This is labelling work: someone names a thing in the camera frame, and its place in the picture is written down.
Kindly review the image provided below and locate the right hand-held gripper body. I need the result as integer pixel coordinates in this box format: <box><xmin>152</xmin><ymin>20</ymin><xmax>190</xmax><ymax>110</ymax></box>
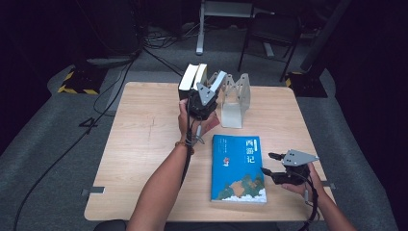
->
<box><xmin>271</xmin><ymin>148</ymin><xmax>320</xmax><ymax>187</ymax></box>

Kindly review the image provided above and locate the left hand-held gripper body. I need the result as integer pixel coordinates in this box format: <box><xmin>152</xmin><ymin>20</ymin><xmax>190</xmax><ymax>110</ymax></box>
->
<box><xmin>186</xmin><ymin>82</ymin><xmax>222</xmax><ymax>122</ymax></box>

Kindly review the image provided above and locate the thick black book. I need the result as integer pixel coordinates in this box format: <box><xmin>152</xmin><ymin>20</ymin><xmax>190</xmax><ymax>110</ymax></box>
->
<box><xmin>177</xmin><ymin>63</ymin><xmax>200</xmax><ymax>102</ymax></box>

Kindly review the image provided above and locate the blue book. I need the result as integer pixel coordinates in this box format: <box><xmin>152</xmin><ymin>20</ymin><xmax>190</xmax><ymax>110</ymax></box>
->
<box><xmin>210</xmin><ymin>134</ymin><xmax>268</xmax><ymax>204</ymax></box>

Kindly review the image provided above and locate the person's right hand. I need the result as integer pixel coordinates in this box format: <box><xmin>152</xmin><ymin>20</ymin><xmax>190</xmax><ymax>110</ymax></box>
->
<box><xmin>281</xmin><ymin>162</ymin><xmax>325</xmax><ymax>202</ymax></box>

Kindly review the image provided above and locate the person's left hand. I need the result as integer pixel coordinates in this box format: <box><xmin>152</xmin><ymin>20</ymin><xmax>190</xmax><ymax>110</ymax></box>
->
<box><xmin>177</xmin><ymin>97</ymin><xmax>221</xmax><ymax>146</ymax></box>

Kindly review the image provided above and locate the black yellow striped stand base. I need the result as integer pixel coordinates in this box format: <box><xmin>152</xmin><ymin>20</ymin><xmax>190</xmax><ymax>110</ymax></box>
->
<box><xmin>284</xmin><ymin>70</ymin><xmax>329</xmax><ymax>99</ymax></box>
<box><xmin>57</xmin><ymin>64</ymin><xmax>109</xmax><ymax>96</ymax></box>

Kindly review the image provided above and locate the black folding chair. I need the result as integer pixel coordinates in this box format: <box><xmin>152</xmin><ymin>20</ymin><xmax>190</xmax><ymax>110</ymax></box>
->
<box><xmin>237</xmin><ymin>12</ymin><xmax>304</xmax><ymax>83</ymax></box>

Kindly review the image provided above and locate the dark equipment stand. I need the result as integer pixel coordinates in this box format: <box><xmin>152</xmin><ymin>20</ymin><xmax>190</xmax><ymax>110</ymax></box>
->
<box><xmin>75</xmin><ymin>0</ymin><xmax>142</xmax><ymax>62</ymax></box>

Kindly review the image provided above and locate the grey wrist strap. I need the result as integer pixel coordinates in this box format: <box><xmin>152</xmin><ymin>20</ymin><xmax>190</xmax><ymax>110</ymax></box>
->
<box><xmin>191</xmin><ymin>123</ymin><xmax>206</xmax><ymax>145</ymax></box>

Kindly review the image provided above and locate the straight black floor cable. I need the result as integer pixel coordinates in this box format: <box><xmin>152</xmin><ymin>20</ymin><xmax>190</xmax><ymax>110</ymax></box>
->
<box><xmin>140</xmin><ymin>47</ymin><xmax>185</xmax><ymax>78</ymax></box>

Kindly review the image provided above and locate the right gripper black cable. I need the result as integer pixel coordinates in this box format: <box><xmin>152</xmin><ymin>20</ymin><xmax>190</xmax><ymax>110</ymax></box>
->
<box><xmin>297</xmin><ymin>174</ymin><xmax>320</xmax><ymax>231</ymax></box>

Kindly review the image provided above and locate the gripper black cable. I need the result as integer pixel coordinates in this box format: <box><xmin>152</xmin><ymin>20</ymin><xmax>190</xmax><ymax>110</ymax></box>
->
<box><xmin>297</xmin><ymin>174</ymin><xmax>320</xmax><ymax>231</ymax></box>
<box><xmin>179</xmin><ymin>95</ymin><xmax>205</xmax><ymax>187</ymax></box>

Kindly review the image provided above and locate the orange bracelet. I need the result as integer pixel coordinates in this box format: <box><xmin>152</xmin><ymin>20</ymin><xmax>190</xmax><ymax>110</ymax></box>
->
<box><xmin>174</xmin><ymin>140</ymin><xmax>195</xmax><ymax>156</ymax></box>

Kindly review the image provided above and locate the grey metal desk frame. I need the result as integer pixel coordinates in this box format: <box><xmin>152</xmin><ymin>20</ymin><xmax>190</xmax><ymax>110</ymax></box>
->
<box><xmin>195</xmin><ymin>0</ymin><xmax>276</xmax><ymax>60</ymax></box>

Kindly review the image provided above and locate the bundle of floor cables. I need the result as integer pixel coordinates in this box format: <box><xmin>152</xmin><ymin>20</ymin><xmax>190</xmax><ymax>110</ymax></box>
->
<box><xmin>140</xmin><ymin>23</ymin><xmax>200</xmax><ymax>51</ymax></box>

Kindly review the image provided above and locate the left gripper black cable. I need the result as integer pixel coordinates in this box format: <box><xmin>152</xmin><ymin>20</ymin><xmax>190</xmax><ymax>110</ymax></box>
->
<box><xmin>179</xmin><ymin>95</ymin><xmax>205</xmax><ymax>187</ymax></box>

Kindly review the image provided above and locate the looped black floor cable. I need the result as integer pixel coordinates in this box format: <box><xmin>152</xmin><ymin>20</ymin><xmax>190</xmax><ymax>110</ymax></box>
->
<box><xmin>92</xmin><ymin>64</ymin><xmax>130</xmax><ymax>117</ymax></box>

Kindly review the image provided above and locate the grey flat base plate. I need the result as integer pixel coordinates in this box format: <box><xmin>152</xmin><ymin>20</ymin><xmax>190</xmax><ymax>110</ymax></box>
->
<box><xmin>86</xmin><ymin>55</ymin><xmax>140</xmax><ymax>69</ymax></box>

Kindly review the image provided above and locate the dark leaning post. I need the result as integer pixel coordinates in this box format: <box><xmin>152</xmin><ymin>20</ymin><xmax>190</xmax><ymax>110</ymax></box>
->
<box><xmin>299</xmin><ymin>0</ymin><xmax>352</xmax><ymax>73</ymax></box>

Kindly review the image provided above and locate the long black floor cable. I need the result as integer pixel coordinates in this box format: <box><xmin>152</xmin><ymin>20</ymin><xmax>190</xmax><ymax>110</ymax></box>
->
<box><xmin>13</xmin><ymin>59</ymin><xmax>138</xmax><ymax>231</ymax></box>

